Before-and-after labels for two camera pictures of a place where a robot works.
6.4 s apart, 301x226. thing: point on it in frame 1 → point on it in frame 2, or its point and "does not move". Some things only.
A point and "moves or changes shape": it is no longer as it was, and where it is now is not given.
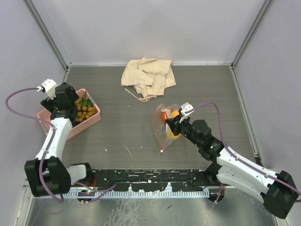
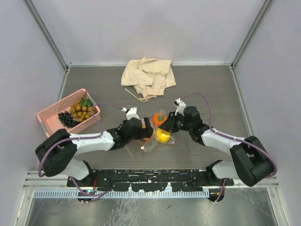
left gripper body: (75, 98) → (142, 132)
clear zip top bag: (163, 132) moves or changes shape
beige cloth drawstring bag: (150, 77) does not move
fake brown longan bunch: (85, 108) does not move
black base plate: (155, 180) does not move
